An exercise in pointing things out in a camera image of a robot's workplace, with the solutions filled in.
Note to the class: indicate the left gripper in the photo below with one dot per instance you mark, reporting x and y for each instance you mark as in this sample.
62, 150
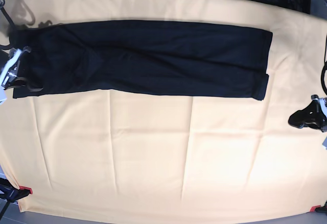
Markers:
311, 116

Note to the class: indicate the red black clamp left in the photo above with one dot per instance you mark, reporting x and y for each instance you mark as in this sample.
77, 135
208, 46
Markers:
12, 194

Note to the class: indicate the red black clamp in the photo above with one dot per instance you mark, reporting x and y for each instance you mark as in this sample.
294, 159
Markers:
319, 209
12, 194

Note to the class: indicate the black T-shirt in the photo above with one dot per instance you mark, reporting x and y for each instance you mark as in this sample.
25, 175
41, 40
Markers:
148, 57

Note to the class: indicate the yellow table cloth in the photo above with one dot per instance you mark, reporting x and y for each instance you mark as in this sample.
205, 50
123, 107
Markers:
119, 157

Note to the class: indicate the red black clamp right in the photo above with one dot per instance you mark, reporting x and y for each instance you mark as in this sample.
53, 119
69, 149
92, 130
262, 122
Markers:
319, 209

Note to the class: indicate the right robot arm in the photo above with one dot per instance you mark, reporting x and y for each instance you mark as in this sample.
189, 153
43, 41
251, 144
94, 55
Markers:
13, 31

